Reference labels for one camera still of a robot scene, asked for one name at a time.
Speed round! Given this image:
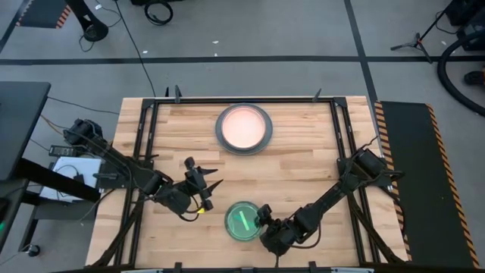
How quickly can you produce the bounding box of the black shoe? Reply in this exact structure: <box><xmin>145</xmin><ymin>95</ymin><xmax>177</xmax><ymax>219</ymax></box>
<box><xmin>464</xmin><ymin>70</ymin><xmax>485</xmax><ymax>86</ymax></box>

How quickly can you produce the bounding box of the black hazard-striped floor mat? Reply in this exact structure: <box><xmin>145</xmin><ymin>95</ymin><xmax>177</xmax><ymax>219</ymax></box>
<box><xmin>374</xmin><ymin>100</ymin><xmax>481</xmax><ymax>269</ymax></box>
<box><xmin>14</xmin><ymin>0</ymin><xmax>73</xmax><ymax>30</ymax></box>

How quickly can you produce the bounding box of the green transparent plastic plate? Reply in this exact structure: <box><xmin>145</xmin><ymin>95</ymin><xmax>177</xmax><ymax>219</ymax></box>
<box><xmin>224</xmin><ymin>200</ymin><xmax>264</xmax><ymax>243</ymax></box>

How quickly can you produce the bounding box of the large peach plastic plate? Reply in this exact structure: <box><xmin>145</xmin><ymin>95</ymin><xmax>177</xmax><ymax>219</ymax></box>
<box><xmin>221</xmin><ymin>105</ymin><xmax>268</xmax><ymax>151</ymax></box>

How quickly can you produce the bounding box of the black desk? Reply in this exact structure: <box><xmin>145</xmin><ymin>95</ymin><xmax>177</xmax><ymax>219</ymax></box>
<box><xmin>0</xmin><ymin>81</ymin><xmax>52</xmax><ymax>182</ymax></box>

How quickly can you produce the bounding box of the black stand base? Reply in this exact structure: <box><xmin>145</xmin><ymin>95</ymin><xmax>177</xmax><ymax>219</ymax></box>
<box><xmin>66</xmin><ymin>0</ymin><xmax>110</xmax><ymax>42</ymax></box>

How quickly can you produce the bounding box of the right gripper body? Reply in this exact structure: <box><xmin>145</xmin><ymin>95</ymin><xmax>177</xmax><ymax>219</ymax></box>
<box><xmin>256</xmin><ymin>203</ymin><xmax>304</xmax><ymax>258</ymax></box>

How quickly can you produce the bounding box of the black power adapter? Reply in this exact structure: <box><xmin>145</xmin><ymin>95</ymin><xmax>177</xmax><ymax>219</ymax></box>
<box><xmin>48</xmin><ymin>145</ymin><xmax>79</xmax><ymax>158</ymax></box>

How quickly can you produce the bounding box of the black equipment case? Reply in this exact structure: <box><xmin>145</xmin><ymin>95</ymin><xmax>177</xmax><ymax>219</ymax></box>
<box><xmin>445</xmin><ymin>0</ymin><xmax>485</xmax><ymax>27</ymax></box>

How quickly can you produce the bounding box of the black tripod stand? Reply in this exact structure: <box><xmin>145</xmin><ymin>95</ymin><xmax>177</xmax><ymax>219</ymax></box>
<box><xmin>390</xmin><ymin>0</ymin><xmax>455</xmax><ymax>64</ymax></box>

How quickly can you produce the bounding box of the white paper box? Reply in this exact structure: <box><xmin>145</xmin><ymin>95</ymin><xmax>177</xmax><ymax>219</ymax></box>
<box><xmin>39</xmin><ymin>156</ymin><xmax>104</xmax><ymax>202</ymax></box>

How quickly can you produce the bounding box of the long black floor cable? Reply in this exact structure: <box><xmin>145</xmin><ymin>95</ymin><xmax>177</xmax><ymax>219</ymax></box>
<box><xmin>113</xmin><ymin>0</ymin><xmax>157</xmax><ymax>98</ymax></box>

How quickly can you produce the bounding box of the teal transparent plastic plate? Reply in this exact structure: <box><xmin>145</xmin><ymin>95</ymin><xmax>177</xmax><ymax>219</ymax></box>
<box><xmin>225</xmin><ymin>202</ymin><xmax>262</xmax><ymax>241</ymax></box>

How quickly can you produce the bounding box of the thick black hose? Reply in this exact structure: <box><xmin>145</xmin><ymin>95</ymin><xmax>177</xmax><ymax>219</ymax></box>
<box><xmin>436</xmin><ymin>30</ymin><xmax>485</xmax><ymax>118</ymax></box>

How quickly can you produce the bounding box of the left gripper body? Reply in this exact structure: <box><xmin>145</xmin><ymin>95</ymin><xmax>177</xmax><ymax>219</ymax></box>
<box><xmin>161</xmin><ymin>156</ymin><xmax>215</xmax><ymax>217</ymax></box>

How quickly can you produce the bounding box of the large grey plastic plate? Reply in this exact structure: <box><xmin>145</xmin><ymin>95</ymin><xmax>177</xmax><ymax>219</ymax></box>
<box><xmin>214</xmin><ymin>102</ymin><xmax>274</xmax><ymax>156</ymax></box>

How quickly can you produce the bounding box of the coiled black cable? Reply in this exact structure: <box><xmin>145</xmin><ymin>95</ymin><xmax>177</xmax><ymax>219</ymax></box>
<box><xmin>143</xmin><ymin>1</ymin><xmax>174</xmax><ymax>27</ymax></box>

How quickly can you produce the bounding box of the black aluminium table frame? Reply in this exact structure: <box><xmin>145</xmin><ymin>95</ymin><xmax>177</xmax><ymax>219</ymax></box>
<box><xmin>90</xmin><ymin>96</ymin><xmax>408</xmax><ymax>268</ymax></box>

